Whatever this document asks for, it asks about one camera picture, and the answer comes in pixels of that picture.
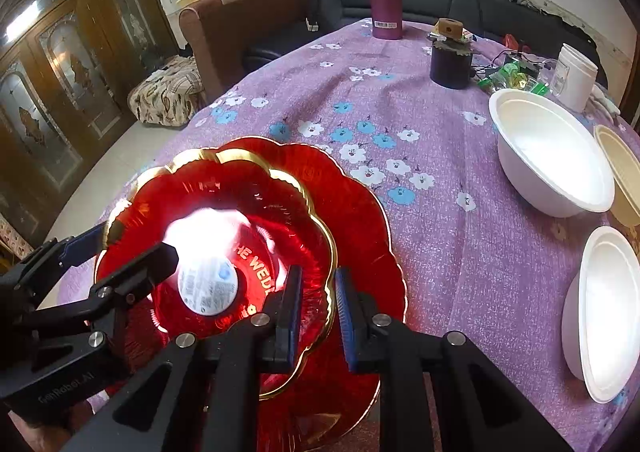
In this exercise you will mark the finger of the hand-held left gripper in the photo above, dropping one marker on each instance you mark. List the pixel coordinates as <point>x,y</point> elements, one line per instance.
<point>75,249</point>
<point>145,269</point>

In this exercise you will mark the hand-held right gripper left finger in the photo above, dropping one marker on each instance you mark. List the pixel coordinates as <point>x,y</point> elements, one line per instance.
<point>293,317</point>

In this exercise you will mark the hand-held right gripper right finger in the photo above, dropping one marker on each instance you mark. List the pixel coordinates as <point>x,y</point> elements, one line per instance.
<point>345,317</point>

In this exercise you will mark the large red scalloped plate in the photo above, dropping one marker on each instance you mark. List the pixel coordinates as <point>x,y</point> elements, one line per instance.
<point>360,232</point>

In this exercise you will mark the small red gold-rimmed plate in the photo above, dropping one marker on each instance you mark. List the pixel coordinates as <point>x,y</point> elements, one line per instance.
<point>225,212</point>

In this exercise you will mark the white foam bowl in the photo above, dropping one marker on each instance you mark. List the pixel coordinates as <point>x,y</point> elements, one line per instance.
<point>545,152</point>
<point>610,312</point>

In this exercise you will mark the purple floral tablecloth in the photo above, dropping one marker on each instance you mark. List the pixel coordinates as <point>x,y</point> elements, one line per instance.
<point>440,282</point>

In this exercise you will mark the wooden glass-door cabinet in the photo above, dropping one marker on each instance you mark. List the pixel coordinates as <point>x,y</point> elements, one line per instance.
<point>60,82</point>

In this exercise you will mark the patterned blanket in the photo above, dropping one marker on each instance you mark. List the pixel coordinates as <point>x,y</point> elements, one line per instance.
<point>165,94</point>

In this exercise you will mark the black cup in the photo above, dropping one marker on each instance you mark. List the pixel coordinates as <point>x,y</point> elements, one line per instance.
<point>450,69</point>

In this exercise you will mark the brown armchair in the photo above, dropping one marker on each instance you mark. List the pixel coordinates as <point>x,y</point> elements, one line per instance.
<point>240,17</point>

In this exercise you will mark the small white box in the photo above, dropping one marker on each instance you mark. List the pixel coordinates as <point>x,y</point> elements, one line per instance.
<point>313,25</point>

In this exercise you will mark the green candy wrappers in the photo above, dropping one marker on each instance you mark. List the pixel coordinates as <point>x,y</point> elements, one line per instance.
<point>515,77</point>

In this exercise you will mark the brown wooden block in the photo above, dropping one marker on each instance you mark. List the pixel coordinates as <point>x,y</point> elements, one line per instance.
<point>449,28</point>

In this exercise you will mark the black leather sofa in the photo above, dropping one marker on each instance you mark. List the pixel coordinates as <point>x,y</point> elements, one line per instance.
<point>345,2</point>

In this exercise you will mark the cream plastic bowl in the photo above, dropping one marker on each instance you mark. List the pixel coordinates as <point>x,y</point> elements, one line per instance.
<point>625,172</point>

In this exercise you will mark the red packet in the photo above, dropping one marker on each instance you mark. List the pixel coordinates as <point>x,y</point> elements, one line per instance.
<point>511,42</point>

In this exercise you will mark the white plastic jar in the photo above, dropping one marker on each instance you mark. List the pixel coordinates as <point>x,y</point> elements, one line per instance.
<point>572,77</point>

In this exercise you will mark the white cloth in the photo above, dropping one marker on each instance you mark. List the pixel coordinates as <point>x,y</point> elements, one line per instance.
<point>606,102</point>

